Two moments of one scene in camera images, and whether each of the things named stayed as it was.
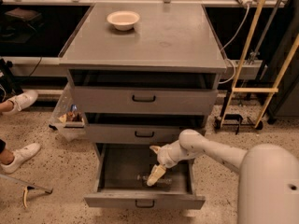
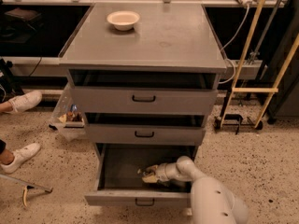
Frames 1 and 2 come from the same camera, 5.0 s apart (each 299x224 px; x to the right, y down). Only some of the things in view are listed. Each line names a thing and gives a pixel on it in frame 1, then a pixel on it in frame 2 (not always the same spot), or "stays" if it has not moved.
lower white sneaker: x=20 y=156 stays
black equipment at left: x=9 y=84 stays
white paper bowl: x=123 y=21 stays
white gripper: x=165 y=157 to x=161 y=173
